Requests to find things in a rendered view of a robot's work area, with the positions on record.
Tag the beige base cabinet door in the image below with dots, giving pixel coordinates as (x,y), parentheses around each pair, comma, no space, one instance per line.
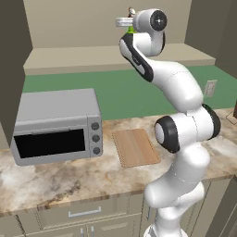
(206,209)
(55,232)
(114,227)

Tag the wooden cutting board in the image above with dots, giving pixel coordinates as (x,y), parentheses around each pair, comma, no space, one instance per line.
(135,147)

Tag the green spray bottle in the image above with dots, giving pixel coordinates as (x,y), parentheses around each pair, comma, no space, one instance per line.
(131,30)

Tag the white wall outlet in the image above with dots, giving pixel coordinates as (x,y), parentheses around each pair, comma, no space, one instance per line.
(210,88)

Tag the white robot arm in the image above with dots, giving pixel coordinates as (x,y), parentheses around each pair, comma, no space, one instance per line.
(182,83)

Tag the beige open wall cabinet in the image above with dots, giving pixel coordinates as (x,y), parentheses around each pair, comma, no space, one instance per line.
(92,37)

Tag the beige drawer front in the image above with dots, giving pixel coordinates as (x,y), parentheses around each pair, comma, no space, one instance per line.
(83,207)

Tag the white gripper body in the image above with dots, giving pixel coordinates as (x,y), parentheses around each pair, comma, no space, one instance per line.
(124,22)

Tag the taupe cabinet door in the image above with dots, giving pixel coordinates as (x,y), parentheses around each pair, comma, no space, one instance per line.
(12,61)
(216,27)

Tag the grey toaster oven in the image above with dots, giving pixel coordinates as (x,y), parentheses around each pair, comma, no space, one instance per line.
(55,111)

